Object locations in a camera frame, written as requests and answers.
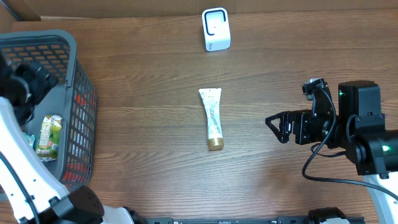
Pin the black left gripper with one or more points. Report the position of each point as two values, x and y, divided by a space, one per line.
43 81

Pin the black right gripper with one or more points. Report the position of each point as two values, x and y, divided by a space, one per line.
298 117

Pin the teal snack packet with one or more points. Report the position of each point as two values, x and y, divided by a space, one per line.
31 140

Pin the green snack pouch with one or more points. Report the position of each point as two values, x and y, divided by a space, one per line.
49 139

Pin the white tube gold cap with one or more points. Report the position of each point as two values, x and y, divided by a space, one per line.
211 98

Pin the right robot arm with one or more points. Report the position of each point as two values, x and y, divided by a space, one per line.
357 125

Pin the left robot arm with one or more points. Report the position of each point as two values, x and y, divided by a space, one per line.
35 195

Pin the white barcode scanner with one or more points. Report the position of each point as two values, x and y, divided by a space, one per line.
216 29

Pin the grey plastic mesh basket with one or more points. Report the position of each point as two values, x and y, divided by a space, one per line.
74 99

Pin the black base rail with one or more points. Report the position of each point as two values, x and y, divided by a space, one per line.
329 215

